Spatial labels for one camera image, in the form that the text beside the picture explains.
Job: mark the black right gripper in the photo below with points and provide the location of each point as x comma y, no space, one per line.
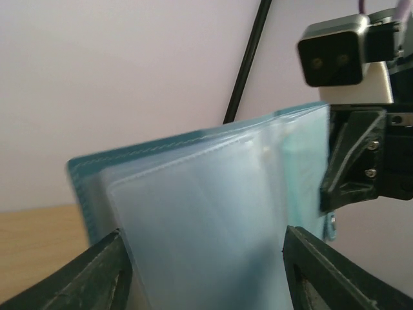
370,155

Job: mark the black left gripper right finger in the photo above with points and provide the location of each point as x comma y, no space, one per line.
319,277

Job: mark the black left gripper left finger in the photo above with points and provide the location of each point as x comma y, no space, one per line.
99,278

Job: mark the blue card holder wallet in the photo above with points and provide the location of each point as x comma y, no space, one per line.
203,215

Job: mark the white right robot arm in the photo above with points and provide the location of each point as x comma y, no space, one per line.
400,71

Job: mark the black frame post right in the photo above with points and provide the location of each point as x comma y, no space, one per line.
247,61

